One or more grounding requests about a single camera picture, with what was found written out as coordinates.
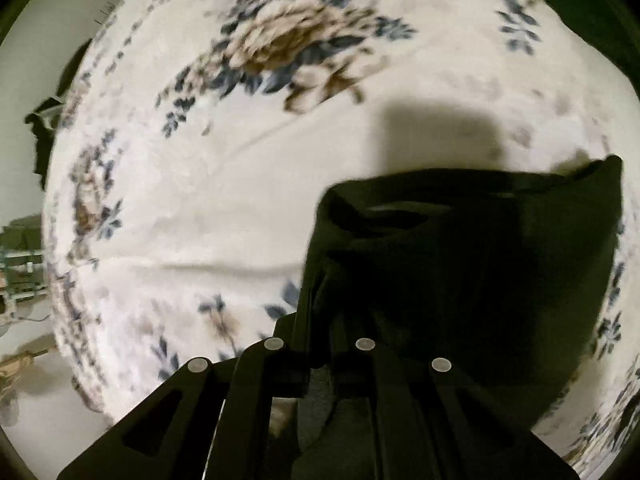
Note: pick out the brown object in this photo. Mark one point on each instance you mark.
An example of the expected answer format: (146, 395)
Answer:
(12, 367)

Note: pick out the white floral blanket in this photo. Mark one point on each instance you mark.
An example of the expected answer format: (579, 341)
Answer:
(200, 185)

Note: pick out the black garment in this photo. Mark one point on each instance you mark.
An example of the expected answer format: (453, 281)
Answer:
(475, 270)

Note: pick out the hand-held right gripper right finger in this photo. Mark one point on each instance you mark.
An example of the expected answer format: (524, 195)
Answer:
(361, 362)

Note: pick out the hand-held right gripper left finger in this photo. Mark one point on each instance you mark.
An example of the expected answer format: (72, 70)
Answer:
(301, 332)

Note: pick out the green metal rack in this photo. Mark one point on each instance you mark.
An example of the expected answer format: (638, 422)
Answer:
(22, 260)

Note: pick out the dark green cloth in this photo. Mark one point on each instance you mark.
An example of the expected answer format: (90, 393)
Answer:
(595, 5)

